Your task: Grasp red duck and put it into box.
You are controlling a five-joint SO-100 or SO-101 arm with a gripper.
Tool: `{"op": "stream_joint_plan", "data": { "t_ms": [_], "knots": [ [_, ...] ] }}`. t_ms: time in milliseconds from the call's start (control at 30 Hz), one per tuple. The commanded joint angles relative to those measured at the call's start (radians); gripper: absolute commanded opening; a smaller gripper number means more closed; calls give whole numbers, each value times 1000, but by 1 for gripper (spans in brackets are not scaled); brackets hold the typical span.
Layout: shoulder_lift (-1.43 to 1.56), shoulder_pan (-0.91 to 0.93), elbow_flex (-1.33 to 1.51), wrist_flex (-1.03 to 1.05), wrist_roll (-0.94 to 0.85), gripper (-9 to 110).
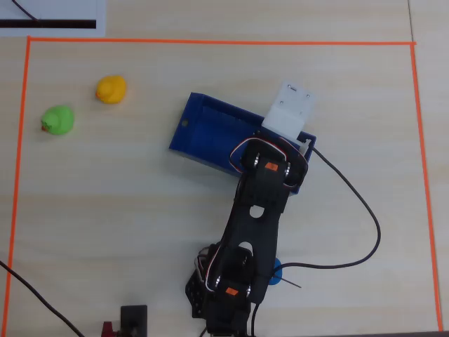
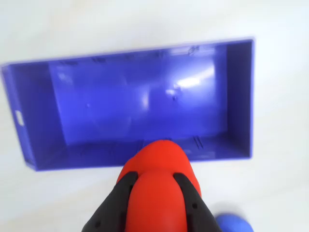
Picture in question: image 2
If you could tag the red rubber duck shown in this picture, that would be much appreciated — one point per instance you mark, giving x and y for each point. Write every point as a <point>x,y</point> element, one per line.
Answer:
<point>157,193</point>

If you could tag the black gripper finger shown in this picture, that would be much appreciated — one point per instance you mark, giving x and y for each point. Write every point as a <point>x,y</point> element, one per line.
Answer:
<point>111,212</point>
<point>198,215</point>

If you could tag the blue plastic bin box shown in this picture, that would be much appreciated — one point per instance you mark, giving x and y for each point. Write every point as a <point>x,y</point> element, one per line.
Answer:
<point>120,101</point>

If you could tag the blue rubber duck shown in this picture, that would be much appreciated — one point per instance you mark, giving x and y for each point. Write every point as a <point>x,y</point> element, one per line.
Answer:
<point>231,224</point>

